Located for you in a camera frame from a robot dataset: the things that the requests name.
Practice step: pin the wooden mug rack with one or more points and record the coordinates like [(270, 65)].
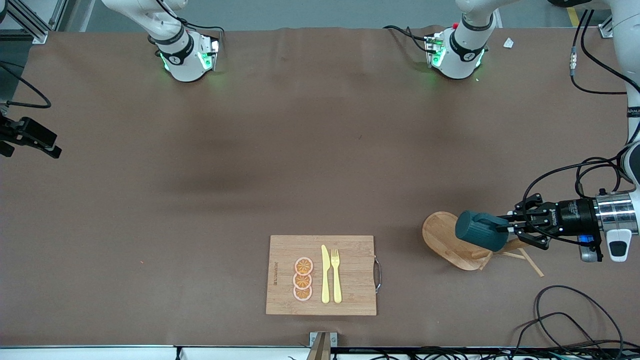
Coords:
[(440, 235)]

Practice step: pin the yellow plastic fork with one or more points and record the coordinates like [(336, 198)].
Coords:
[(337, 285)]

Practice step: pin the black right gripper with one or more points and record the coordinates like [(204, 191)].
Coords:
[(27, 133)]

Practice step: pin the white table edge rail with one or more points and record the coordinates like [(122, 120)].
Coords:
[(100, 352)]

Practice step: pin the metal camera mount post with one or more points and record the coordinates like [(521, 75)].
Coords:
[(322, 347)]

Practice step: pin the yellow plastic knife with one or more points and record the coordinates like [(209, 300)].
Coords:
[(325, 280)]

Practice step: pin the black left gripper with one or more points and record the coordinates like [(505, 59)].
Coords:
[(574, 216)]

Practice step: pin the orange slice toy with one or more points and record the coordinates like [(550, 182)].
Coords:
[(302, 281), (303, 265)]

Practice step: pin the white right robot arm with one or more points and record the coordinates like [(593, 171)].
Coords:
[(185, 65)]

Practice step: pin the teal cup yellow inside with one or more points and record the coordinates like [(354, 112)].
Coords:
[(475, 232)]

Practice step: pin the small white paper scrap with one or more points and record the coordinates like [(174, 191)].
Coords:
[(508, 43)]

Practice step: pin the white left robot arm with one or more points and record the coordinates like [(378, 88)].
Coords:
[(462, 55)]

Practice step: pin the large table cover sheet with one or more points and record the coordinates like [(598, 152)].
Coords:
[(250, 150)]

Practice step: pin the aluminium frame profile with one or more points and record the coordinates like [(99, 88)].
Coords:
[(40, 25), (606, 27)]

